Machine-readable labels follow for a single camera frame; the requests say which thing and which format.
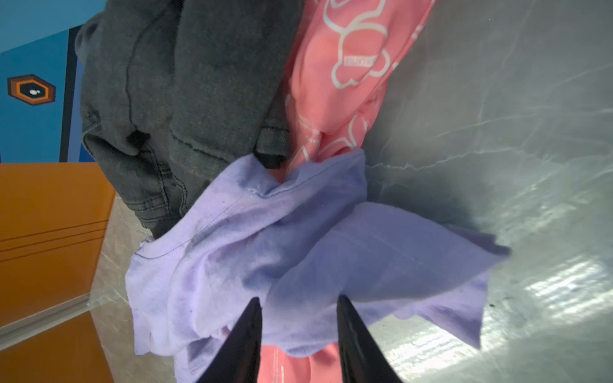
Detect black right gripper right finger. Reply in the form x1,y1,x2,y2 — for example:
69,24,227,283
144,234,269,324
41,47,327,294
337,296,402,383

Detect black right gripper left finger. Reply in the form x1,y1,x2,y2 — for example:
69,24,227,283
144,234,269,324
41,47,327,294
197,297,263,383

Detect purple cloth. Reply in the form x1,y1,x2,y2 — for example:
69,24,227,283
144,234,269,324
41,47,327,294
125,149,510,382

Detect pink patterned cloth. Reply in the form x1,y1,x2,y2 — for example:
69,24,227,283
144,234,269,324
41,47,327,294
255,0,437,383

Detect dark grey jeans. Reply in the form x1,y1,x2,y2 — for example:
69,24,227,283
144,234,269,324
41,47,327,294
75,1,304,237

